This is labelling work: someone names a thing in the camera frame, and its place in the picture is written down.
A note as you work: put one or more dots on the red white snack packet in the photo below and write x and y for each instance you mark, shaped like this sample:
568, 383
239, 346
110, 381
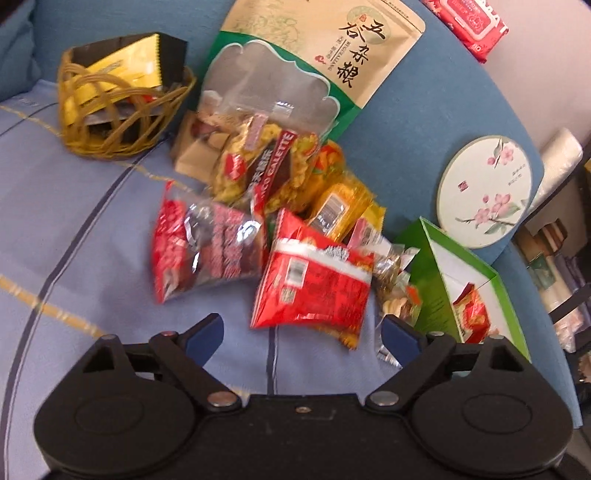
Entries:
314, 286

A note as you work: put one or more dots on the orange printed snack packet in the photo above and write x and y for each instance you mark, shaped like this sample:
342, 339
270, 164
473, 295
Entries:
330, 161

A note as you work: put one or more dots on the black metal shelf rack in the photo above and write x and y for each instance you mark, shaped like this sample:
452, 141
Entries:
570, 308

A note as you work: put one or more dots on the clear packet of beige cakes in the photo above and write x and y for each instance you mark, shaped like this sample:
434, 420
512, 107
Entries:
198, 147

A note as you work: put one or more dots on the red wet wipes pack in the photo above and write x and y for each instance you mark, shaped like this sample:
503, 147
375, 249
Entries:
471, 23

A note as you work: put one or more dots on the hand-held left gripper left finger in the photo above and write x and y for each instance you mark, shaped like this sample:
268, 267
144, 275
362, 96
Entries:
207, 334

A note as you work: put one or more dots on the black snack packet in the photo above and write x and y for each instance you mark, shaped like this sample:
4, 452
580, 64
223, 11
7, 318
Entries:
173, 55

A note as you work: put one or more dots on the small red snack packet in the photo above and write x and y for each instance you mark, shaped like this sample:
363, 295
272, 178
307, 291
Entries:
473, 314

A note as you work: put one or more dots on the light blue striped blanket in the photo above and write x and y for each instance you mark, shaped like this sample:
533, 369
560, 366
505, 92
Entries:
69, 207

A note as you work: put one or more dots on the green cardboard box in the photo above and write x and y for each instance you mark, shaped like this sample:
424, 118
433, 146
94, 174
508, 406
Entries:
425, 277

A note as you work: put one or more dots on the blue fabric sofa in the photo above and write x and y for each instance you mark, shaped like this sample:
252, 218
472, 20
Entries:
415, 115

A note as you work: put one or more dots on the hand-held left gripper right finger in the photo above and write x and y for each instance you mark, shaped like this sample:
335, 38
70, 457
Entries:
397, 341

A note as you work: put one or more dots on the woven wicker basket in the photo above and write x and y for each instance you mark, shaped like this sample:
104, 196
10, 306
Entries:
138, 134

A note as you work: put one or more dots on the small yellow snack packet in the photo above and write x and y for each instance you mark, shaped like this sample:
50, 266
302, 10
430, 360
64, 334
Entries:
375, 217

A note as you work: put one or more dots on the dark red snack packet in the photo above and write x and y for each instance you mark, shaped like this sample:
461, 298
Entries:
207, 244

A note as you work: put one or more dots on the large beige green pouch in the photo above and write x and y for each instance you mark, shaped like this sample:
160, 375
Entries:
295, 41

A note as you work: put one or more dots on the yellow red cracker packet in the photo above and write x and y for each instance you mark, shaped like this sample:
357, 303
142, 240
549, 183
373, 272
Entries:
263, 170

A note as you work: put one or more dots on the clear mixed nut packet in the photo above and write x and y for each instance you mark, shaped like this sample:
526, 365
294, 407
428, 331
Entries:
397, 286

